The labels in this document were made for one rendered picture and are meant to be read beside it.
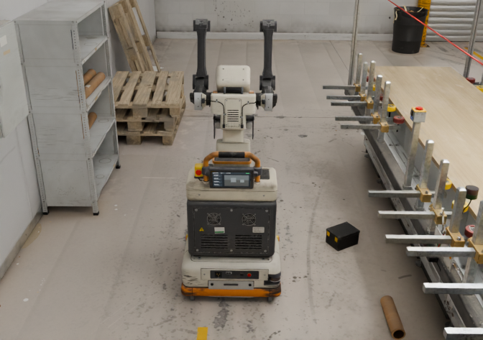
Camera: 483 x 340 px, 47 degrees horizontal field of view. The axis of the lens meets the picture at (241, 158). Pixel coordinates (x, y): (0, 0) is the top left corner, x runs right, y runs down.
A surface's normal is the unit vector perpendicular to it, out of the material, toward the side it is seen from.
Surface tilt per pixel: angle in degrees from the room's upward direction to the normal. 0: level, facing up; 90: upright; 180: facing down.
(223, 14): 90
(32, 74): 90
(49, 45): 90
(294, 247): 0
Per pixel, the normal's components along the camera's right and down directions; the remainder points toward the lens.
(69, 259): 0.01, -0.91
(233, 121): -0.01, 0.29
